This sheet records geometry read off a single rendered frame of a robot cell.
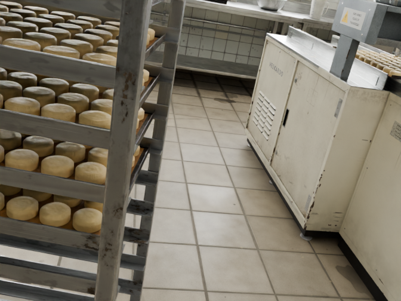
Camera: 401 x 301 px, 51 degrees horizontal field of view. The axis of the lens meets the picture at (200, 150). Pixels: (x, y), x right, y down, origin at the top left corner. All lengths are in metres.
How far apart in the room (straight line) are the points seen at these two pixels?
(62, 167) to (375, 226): 1.59
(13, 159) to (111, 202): 0.19
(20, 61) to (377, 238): 1.71
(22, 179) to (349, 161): 1.67
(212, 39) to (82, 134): 4.48
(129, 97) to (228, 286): 1.42
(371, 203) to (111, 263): 1.56
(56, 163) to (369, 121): 1.59
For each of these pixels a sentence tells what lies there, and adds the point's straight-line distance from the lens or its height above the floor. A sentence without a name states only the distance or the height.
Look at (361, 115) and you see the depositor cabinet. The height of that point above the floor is 0.71.
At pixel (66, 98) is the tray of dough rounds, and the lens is 0.73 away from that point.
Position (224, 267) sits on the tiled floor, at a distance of 1.96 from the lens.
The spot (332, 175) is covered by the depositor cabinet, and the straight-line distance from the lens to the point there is 2.11.
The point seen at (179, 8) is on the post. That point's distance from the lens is 0.97.
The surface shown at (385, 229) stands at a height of 0.32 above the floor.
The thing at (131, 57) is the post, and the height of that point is 1.09.
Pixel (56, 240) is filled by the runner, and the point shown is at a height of 0.77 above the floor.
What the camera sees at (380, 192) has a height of 0.44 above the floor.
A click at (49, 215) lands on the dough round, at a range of 0.75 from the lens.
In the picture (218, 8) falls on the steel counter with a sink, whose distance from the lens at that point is 4.25.
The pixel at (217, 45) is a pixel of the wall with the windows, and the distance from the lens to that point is 5.07.
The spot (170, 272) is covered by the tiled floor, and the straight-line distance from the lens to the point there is 1.88.
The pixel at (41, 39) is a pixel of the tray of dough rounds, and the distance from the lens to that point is 0.71.
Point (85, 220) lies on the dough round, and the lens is 0.74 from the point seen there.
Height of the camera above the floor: 1.21
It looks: 24 degrees down
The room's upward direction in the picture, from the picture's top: 11 degrees clockwise
